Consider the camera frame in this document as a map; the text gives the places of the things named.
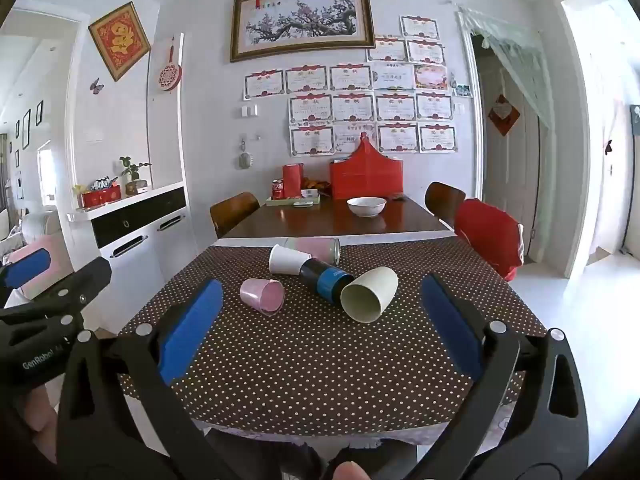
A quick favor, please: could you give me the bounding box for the white and black sideboard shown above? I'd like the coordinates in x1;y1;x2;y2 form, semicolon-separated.
66;182;188;286

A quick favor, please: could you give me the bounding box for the large red gift box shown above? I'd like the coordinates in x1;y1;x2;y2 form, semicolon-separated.
329;131;404;201

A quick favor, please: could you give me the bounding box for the pink plastic cup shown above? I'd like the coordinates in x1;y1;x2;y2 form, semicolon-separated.
239;278;286;317

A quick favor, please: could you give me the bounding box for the potted green plant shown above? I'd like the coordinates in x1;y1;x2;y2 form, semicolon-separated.
119;156;152;196

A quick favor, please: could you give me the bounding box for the white door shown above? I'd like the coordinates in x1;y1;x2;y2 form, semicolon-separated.
477;45;542;263

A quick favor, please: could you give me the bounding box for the brown polka dot tablecloth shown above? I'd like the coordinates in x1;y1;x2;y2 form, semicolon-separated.
116;237;548;441

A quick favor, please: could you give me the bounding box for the white lace door curtain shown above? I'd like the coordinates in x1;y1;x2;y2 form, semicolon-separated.
457;5;557;133

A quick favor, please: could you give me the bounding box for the brown wooden chair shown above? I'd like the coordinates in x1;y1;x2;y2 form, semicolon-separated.
424;181;467;231
209;192;261;239

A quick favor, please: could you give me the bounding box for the white paper cup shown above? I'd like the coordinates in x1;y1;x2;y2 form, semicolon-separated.
268;244;312;276

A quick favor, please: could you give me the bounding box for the red box with snacks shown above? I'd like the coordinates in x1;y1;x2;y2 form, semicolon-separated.
79;176;122;209

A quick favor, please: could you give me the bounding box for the person's left hand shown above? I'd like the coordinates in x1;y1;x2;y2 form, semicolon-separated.
15;385;60;465

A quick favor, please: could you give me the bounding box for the cream plastic cup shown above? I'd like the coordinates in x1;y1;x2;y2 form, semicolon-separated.
340;266;399;323

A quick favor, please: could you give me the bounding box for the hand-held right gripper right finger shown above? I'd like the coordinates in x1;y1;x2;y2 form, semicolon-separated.
400;274;591;480

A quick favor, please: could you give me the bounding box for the flat serving tray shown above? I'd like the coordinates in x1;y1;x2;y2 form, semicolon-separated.
265;194;322;208

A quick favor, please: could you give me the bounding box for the red and gold framed picture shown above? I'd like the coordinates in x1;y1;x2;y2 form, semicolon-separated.
88;1;152;82

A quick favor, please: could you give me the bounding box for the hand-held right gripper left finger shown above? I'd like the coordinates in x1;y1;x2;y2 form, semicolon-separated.
56;279;331;480

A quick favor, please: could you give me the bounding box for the white ceramic bowl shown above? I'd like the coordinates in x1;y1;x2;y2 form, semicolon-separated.
347;196;387;218

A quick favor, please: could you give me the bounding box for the dark wooden dining table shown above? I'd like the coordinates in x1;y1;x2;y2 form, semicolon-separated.
220;195;458;241

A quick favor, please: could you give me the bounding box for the red diamond door ornament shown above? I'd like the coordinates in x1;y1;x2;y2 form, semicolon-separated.
488;94;521;137

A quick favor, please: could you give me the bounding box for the black and blue cup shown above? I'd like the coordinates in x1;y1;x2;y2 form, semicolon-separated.
299;257;355;305

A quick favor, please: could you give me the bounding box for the framed blossom painting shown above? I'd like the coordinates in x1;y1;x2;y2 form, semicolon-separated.
230;0;376;63

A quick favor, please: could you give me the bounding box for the person's right hand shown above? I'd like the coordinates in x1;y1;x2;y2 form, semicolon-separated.
332;460;372;480

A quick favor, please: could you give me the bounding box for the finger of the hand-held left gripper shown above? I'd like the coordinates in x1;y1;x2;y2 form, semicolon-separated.
0;248;52;301
10;257;113;331

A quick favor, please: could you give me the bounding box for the pink armchair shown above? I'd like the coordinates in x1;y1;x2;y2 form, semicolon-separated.
0;212;72;303

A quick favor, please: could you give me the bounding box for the small red box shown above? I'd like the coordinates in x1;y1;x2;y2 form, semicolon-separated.
282;163;305;199

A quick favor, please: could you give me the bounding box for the tall pink tumbler cup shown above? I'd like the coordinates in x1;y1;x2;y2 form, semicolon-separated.
285;237;342;266

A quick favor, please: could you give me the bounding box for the group of wall certificates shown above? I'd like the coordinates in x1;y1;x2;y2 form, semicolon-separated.
243;14;458;157

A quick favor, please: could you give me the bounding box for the round red hanging ornament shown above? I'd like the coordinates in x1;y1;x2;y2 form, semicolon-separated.
158;35;183;93

